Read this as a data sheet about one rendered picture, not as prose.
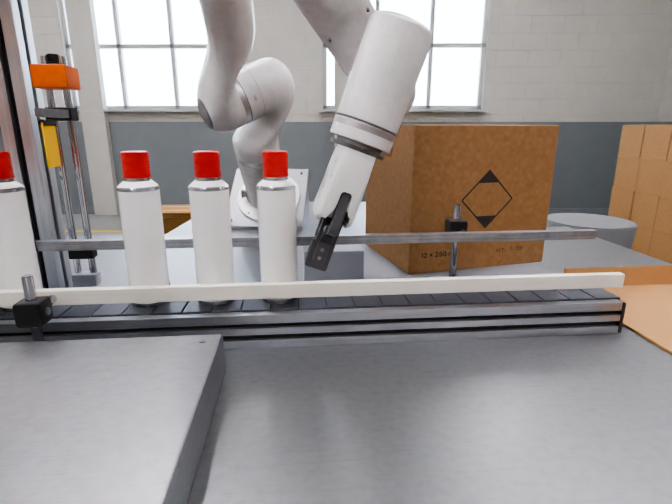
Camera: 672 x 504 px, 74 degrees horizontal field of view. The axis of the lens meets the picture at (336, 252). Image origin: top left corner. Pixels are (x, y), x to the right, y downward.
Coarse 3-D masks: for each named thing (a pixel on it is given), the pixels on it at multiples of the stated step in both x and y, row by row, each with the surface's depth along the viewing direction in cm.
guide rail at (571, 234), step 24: (48, 240) 63; (72, 240) 63; (96, 240) 63; (120, 240) 63; (168, 240) 64; (192, 240) 64; (240, 240) 64; (360, 240) 66; (384, 240) 66; (408, 240) 67; (432, 240) 67; (456, 240) 67; (480, 240) 68; (504, 240) 68; (528, 240) 68
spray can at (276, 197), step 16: (272, 160) 57; (272, 176) 58; (272, 192) 58; (288, 192) 58; (272, 208) 58; (288, 208) 59; (272, 224) 59; (288, 224) 59; (272, 240) 59; (288, 240) 60; (272, 256) 60; (288, 256) 60; (272, 272) 60; (288, 272) 61
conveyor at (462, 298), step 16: (592, 288) 68; (96, 304) 62; (112, 304) 62; (128, 304) 62; (176, 304) 62; (192, 304) 62; (224, 304) 62; (240, 304) 62; (256, 304) 62; (272, 304) 62; (288, 304) 62; (304, 304) 62; (320, 304) 62; (336, 304) 62; (352, 304) 62; (368, 304) 62; (384, 304) 62; (400, 304) 62; (416, 304) 62; (432, 304) 62; (448, 304) 62; (464, 304) 63; (0, 320) 57
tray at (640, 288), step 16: (576, 272) 81; (592, 272) 82; (624, 272) 82; (640, 272) 82; (656, 272) 83; (608, 288) 81; (624, 288) 81; (640, 288) 81; (656, 288) 81; (640, 304) 74; (656, 304) 74; (624, 320) 68; (640, 320) 68; (656, 320) 68; (656, 336) 62
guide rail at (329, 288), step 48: (48, 288) 58; (96, 288) 58; (144, 288) 58; (192, 288) 58; (240, 288) 59; (288, 288) 59; (336, 288) 60; (384, 288) 61; (432, 288) 61; (480, 288) 62; (528, 288) 63; (576, 288) 63
